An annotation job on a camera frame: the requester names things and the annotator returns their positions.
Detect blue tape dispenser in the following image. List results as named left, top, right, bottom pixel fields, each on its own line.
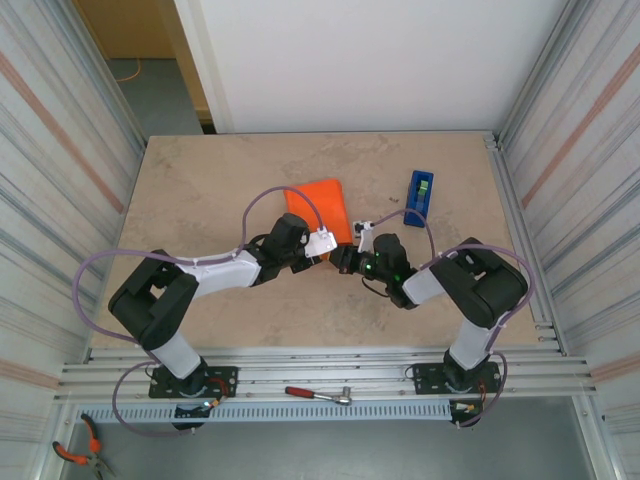
left=402, top=170, right=435, bottom=229

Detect yellow wooden door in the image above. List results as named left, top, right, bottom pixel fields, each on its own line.
left=73, top=0, right=216, bottom=135

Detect aluminium rail frame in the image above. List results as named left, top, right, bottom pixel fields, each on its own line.
left=54, top=346, right=599, bottom=402

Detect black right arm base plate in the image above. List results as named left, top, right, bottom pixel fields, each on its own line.
left=411, top=361, right=502, bottom=396

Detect red-handled ratchet wrench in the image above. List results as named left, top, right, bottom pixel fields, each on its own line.
left=284, top=385, right=353, bottom=406

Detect aluminium side rail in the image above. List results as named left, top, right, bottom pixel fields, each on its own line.
left=487, top=132, right=569, bottom=357

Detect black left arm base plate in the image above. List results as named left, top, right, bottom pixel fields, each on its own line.
left=148, top=365, right=239, bottom=400

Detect white slotted cable duct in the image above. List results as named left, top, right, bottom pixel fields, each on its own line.
left=74, top=402, right=454, bottom=424

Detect orange floor cable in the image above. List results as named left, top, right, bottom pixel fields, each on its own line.
left=115, top=58, right=145, bottom=84

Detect aluminium frame post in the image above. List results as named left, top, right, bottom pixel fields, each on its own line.
left=69, top=0, right=149, bottom=156
left=497, top=0, right=601, bottom=151

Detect orange-handled pliers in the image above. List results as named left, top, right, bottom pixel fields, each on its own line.
left=52, top=412, right=117, bottom=479

